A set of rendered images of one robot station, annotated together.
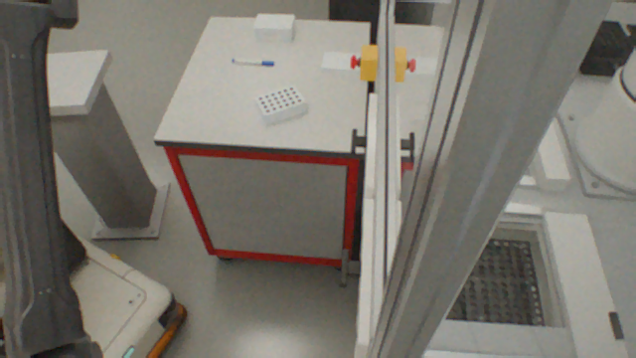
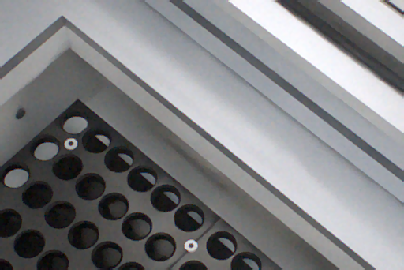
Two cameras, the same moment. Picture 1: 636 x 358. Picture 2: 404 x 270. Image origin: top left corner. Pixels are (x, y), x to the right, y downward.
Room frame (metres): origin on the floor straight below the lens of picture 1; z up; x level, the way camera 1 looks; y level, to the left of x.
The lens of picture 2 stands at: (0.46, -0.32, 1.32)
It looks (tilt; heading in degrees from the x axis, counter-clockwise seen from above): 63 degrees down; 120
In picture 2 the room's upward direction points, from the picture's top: 5 degrees clockwise
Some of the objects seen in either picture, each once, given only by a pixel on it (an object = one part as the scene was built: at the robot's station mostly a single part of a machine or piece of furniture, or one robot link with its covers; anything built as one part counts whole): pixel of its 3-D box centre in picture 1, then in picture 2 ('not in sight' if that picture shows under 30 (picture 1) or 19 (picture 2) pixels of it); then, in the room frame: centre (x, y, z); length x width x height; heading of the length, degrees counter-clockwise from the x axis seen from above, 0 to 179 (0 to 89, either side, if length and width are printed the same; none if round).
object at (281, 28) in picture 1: (274, 28); not in sight; (1.34, 0.13, 0.79); 0.13 x 0.09 x 0.05; 84
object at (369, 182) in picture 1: (370, 151); not in sight; (0.69, -0.12, 0.87); 0.29 x 0.02 x 0.11; 173
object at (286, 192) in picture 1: (283, 153); not in sight; (1.13, 0.13, 0.38); 0.62 x 0.58 x 0.76; 173
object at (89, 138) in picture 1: (99, 155); not in sight; (1.15, 0.85, 0.38); 0.30 x 0.30 x 0.76; 1
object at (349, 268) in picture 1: (351, 268); not in sight; (0.38, -0.06, 0.91); 0.07 x 0.04 x 0.01; 173
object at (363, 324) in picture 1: (365, 276); not in sight; (0.37, -0.08, 0.87); 0.29 x 0.02 x 0.11; 173
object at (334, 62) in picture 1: (342, 62); not in sight; (1.16, -0.09, 0.77); 0.13 x 0.09 x 0.02; 82
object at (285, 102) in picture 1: (280, 104); not in sight; (0.96, 0.10, 0.78); 0.12 x 0.08 x 0.04; 114
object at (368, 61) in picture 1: (367, 63); not in sight; (1.02, -0.15, 0.88); 0.07 x 0.05 x 0.07; 173
